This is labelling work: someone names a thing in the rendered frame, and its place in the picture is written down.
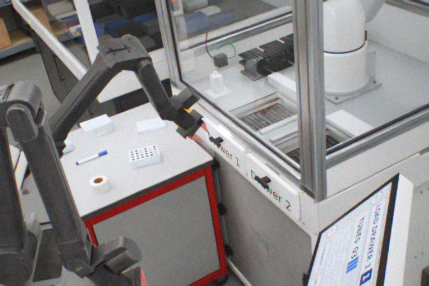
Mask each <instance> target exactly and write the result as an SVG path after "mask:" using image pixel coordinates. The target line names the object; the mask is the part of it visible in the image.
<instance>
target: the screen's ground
mask: <svg viewBox="0 0 429 286"><path fill-rule="evenodd" d="M390 189H391V182H390V183H389V184H388V185H387V186H385V187H384V188H383V194H382V199H383V198H384V197H386V203H385V208H384V216H383V221H382V228H381V232H380V239H379V247H378V252H377V259H376V263H375V271H374V275H373V283H372V285H373V286H376V283H377V274H378V270H379V262H380V255H381V250H382V248H381V246H382V238H383V233H384V226H385V221H386V213H387V209H388V201H389V193H390ZM371 199H372V198H371V197H370V198H369V199H368V200H367V201H365V202H364V203H362V204H361V205H359V206H358V207H357V208H355V209H354V210H353V211H352V212H351V213H349V214H348V215H347V216H346V217H344V218H343V219H341V220H340V221H339V222H338V227H337V230H336V233H337V232H339V231H340V230H342V229H343V228H344V227H345V226H347V225H348V224H349V223H351V222H352V221H354V224H353V228H352V233H351V237H350V241H349V247H348V250H347V256H346V259H345V265H344V269H343V274H342V279H341V282H340V286H342V283H343V277H344V274H345V268H346V265H347V259H348V256H349V250H351V249H353V248H354V247H356V246H357V245H359V244H360V243H362V242H363V243H362V247H361V253H360V257H359V263H358V267H357V273H356V279H355V283H354V286H357V284H358V277H359V270H360V267H361V261H362V257H363V250H364V246H365V240H366V234H367V230H368V224H369V220H370V214H371V210H372V207H371V208H370V203H371ZM327 232H328V230H327V231H325V232H324V233H323V234H322V237H321V240H320V244H319V249H318V251H317V255H316V258H315V263H314V265H313V270H312V274H311V277H310V279H309V280H310V281H308V282H309V283H308V285H307V286H310V284H311V280H313V279H314V278H315V277H317V276H319V275H320V274H321V273H323V275H322V280H323V277H324V273H325V270H326V265H327V260H328V257H329V253H330V249H331V245H332V242H333V237H334V235H332V236H331V237H330V238H329V239H327V240H326V237H327ZM330 241H331V244H330V247H329V252H328V255H327V260H326V265H325V268H323V269H322V270H320V271H319V272H318V273H316V274H314V275H313V272H314V269H315V265H316V262H317V257H318V255H319V250H320V249H321V248H322V247H323V246H324V245H326V244H328V243H329V242H330ZM322 280H321V283H320V286H321V285H322Z"/></svg>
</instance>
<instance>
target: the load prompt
mask: <svg viewBox="0 0 429 286"><path fill-rule="evenodd" d="M385 203H386V197H384V198H383V199H382V200H381V201H379V202H378V203H376V204H375V205H374V206H372V210H371V214H370V220H369V224H368V230H367V234H366V240H365V246H364V250H363V257H362V261H361V267H360V270H359V277H358V281H357V286H373V285H372V283H373V275H374V271H375V263H376V259H377V252H378V247H379V239H380V232H381V228H382V221H383V216H384V208H385Z"/></svg>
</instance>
